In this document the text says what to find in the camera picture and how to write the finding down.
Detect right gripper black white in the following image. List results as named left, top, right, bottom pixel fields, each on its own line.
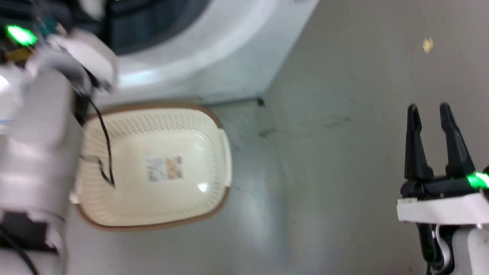
left=397, top=102, right=489, bottom=226

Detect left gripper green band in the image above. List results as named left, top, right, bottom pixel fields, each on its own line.
left=0, top=13, right=71, bottom=65

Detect dark washing machine drum opening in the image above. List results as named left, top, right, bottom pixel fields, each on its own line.
left=101, top=0, right=211, bottom=56

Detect white washing machine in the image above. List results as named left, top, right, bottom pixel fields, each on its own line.
left=73, top=0, right=320, bottom=108

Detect cream laundry basket brown rim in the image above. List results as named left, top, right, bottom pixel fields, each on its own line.
left=71, top=102, right=233, bottom=232

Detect paper label sticker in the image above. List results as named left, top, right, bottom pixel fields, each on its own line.
left=147, top=155, right=183, bottom=182

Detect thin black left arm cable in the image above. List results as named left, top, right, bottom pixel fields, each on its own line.
left=81, top=94, right=116, bottom=188

